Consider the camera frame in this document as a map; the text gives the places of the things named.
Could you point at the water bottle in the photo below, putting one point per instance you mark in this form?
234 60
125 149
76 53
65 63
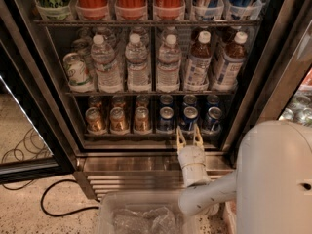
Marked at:
109 76
138 72
168 65

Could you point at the clear plastic bin left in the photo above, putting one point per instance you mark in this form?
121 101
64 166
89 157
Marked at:
142 200

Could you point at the water bottle front middle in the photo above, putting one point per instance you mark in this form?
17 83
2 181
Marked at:
138 72

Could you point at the open glass fridge door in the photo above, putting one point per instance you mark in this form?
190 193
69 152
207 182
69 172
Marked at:
20 84

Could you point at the gold can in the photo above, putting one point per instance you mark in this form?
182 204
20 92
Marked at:
142 101
142 123
119 101
95 101
95 122
118 122

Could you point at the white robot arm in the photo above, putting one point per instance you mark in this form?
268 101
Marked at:
271 184

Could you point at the gold can back right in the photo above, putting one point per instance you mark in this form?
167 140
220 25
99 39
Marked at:
142 101

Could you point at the tea bottle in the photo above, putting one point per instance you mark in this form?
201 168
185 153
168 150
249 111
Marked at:
229 61
198 61

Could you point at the red coca-cola can middle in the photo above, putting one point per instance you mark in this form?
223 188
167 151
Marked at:
131 9

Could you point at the gold can back middle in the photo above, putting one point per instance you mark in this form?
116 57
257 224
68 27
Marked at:
119 101

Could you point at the tea bottle front left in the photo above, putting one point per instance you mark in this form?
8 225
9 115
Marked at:
198 61

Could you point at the water bottle front right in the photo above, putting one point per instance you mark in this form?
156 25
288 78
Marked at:
168 65

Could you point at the clear plastic bin right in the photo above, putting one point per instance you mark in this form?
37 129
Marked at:
229 216

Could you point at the gold can front middle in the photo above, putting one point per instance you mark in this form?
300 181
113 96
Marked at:
118 122

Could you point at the blue pepsi can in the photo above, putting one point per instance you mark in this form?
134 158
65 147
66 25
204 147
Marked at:
166 101
189 100
188 118
212 120
212 100
166 120

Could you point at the gold can front left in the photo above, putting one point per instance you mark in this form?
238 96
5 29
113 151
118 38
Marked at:
95 122

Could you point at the clear plastic bin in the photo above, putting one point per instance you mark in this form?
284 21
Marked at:
142 200
229 216

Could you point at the clear bubble wrap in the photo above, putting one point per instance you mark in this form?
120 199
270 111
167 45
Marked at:
156 221

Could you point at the gold can front right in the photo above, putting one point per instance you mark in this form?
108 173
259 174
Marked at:
142 123

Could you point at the tea bottle front right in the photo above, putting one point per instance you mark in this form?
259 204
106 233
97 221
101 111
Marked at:
229 61

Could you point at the water bottle front left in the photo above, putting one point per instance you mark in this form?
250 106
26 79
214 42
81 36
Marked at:
109 76

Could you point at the green white soda can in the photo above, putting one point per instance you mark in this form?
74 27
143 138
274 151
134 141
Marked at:
76 70

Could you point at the gold can back left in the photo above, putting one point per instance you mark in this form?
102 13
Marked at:
95 101

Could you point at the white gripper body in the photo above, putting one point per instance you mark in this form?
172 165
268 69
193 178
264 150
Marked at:
191 155

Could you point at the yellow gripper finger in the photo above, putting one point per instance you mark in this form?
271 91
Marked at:
180 140
197 137

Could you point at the stainless steel fridge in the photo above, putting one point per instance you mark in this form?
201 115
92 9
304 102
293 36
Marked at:
278 58

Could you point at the red coca-cola can right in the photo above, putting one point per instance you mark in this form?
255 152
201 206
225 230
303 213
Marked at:
168 9

